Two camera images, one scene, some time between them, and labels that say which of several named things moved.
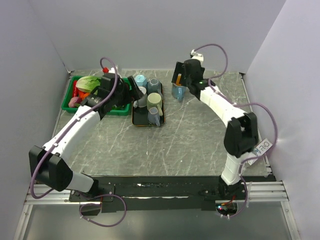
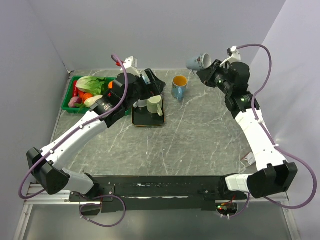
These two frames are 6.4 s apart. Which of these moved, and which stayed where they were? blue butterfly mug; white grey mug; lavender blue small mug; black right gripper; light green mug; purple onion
Moved: lavender blue small mug; black right gripper
Stayed: blue butterfly mug; purple onion; white grey mug; light green mug
